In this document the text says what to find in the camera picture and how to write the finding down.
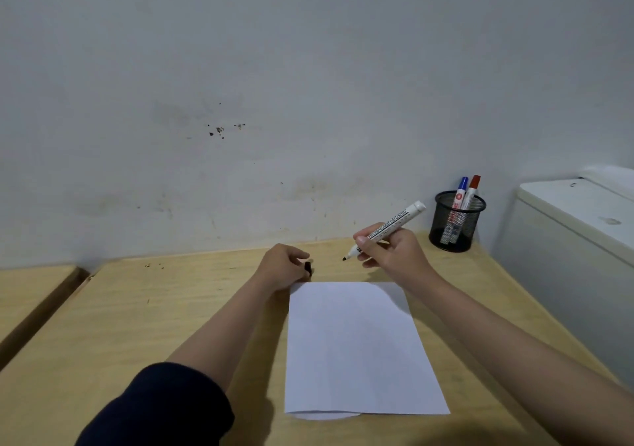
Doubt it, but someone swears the blue capped marker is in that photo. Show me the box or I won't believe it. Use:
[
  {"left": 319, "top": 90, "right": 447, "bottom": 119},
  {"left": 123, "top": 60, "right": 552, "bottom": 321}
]
[{"left": 441, "top": 177, "right": 470, "bottom": 245}]

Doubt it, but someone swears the dark navy sleeve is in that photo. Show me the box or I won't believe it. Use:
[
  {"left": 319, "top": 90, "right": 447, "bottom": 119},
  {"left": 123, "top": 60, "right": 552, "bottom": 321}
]
[{"left": 74, "top": 361, "right": 236, "bottom": 446}]

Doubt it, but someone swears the person's right forearm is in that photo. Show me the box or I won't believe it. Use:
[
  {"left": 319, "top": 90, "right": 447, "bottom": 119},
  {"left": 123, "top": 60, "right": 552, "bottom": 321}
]
[{"left": 400, "top": 268, "right": 634, "bottom": 446}]

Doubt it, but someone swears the person's left forearm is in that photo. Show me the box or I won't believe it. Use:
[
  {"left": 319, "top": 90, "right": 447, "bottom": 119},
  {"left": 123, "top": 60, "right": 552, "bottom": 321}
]
[{"left": 166, "top": 278, "right": 290, "bottom": 395}]

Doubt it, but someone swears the white cabinet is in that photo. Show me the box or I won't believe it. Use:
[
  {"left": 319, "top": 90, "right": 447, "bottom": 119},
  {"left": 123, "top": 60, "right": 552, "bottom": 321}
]
[{"left": 494, "top": 165, "right": 634, "bottom": 388}]

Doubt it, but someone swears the red capped marker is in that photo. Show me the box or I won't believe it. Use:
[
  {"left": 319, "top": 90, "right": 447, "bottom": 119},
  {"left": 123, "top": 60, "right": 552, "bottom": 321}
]
[{"left": 453, "top": 175, "right": 482, "bottom": 245}]

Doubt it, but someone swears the person's right hand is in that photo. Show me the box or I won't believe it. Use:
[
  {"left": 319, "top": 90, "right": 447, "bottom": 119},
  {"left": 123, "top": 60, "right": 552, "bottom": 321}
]
[{"left": 353, "top": 227, "right": 439, "bottom": 290}]

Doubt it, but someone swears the white paper sheet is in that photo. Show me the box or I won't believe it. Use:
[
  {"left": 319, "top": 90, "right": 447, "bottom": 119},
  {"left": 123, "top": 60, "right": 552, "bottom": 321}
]
[{"left": 284, "top": 281, "right": 451, "bottom": 416}]

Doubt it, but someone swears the black mesh pen holder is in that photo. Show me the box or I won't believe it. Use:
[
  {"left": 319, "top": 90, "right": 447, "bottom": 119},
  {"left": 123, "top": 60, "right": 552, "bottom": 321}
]
[{"left": 428, "top": 190, "right": 487, "bottom": 253}]

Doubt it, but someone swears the white marker pen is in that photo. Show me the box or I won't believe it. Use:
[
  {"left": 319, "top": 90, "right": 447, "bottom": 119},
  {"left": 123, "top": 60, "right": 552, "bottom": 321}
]
[{"left": 341, "top": 201, "right": 427, "bottom": 262}]

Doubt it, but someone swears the person's left hand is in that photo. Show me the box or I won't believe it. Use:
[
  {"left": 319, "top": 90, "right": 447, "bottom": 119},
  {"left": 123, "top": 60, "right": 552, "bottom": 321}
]
[{"left": 252, "top": 243, "right": 313, "bottom": 293}]

